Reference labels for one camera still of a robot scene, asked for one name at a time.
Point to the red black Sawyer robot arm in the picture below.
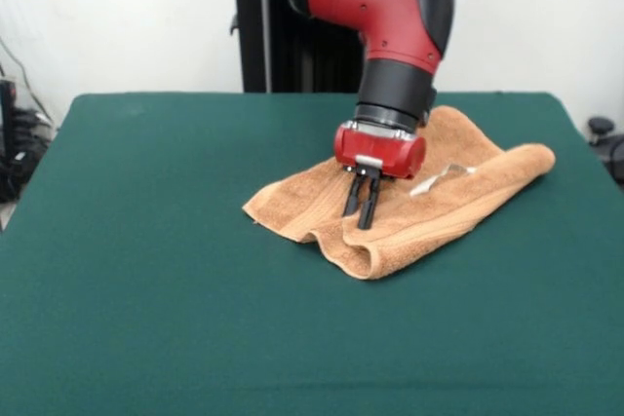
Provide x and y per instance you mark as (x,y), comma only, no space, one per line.
(370,11)

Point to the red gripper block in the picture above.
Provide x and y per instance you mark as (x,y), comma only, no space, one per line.
(380,150)

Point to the tan terry towel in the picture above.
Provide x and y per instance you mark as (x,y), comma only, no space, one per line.
(463,192)

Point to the grey pedestal leg with caster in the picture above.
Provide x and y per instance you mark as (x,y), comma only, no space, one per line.
(615,148)

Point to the black equipment pile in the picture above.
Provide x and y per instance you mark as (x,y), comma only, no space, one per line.
(24,162)

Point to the dark green table cloth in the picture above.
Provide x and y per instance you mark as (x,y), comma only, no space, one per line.
(146,313)

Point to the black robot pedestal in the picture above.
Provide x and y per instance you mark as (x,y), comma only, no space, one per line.
(253,36)

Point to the black computer case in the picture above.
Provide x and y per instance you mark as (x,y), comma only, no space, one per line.
(7,119)

